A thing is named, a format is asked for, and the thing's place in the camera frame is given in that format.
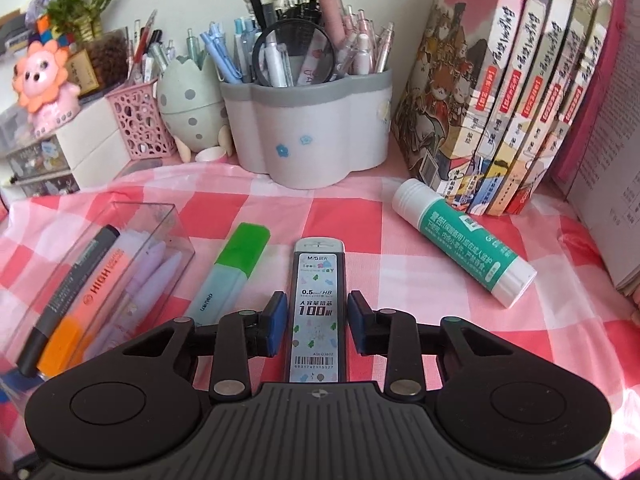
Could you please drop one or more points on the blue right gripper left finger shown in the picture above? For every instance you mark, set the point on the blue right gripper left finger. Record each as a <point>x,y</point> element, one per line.
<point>272,324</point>

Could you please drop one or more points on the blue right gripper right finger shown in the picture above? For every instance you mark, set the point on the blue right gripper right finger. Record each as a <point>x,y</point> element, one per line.
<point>361,320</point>

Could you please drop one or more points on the pencil lead refill case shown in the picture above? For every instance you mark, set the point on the pencil lead refill case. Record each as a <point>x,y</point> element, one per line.
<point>317,327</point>

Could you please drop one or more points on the green cap highlighter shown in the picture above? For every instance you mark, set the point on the green cap highlighter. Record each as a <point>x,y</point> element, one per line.
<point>230,272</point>

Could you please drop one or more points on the green white glue stick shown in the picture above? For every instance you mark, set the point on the green white glue stick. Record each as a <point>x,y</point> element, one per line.
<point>481,254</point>

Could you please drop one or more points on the purple pen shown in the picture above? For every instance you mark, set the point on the purple pen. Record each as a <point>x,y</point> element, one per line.
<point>150,280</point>

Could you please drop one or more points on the lilac character pen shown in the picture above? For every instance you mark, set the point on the lilac character pen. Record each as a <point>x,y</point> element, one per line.
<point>136,275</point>

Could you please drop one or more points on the clear plastic organizer tray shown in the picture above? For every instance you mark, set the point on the clear plastic organizer tray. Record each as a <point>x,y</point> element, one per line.
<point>143,222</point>

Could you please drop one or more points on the black marker pen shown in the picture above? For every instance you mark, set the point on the black marker pen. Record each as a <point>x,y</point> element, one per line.
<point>63,296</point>

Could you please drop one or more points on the orange highlighter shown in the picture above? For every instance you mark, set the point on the orange highlighter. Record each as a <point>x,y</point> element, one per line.
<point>78,328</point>

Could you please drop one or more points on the white flower pen holder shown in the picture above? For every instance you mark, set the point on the white flower pen holder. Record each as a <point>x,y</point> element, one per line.
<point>314,136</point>

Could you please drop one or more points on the white spine cartoon book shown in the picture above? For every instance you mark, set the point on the white spine cartoon book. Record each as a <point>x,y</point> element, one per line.
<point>576,93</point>

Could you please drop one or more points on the red pink checkered cloth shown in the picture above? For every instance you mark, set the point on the red pink checkered cloth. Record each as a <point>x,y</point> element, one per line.
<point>571,314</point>

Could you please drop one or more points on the green egg pen holder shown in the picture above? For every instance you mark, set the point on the green egg pen holder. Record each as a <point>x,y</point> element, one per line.
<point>193,110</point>

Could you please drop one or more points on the pink binder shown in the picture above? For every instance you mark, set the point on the pink binder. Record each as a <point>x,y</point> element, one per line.
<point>565,165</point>

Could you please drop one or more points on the pink perforated pen holder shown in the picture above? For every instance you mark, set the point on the pink perforated pen holder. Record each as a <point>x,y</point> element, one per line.
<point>138,118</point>

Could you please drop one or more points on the white drawer organizer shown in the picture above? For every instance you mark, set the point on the white drawer organizer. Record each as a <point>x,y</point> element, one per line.
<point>87,152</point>

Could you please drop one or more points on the black magnifying glass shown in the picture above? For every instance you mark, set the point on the black magnifying glass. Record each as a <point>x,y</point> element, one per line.
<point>293,53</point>

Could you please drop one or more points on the pink lion toy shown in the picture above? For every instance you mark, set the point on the pink lion toy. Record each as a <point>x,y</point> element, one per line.
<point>41,83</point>

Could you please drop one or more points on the pink spine cartoon book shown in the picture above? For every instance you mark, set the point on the pink spine cartoon book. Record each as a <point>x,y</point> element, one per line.
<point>573,44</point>

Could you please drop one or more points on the blue spine cartoon book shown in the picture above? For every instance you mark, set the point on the blue spine cartoon book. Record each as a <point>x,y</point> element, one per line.
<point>495,148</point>

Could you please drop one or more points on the green bamboo plant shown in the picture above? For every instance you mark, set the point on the green bamboo plant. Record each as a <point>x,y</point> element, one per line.
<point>80,18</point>

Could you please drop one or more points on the rubiks cube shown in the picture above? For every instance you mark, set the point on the rubiks cube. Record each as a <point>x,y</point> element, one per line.
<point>46,32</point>

